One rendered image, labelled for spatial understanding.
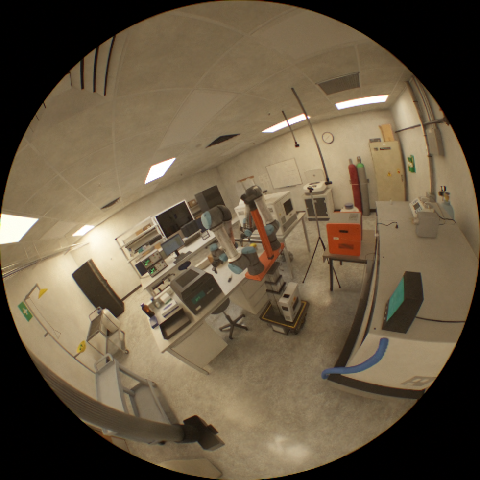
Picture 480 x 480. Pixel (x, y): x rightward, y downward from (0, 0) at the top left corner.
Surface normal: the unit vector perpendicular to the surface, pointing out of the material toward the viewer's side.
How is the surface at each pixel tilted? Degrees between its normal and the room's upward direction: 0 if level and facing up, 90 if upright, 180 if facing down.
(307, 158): 90
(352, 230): 90
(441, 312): 0
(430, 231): 90
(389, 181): 90
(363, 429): 0
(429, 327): 0
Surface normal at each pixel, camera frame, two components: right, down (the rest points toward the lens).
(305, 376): -0.36, -0.85
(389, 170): -0.66, 0.53
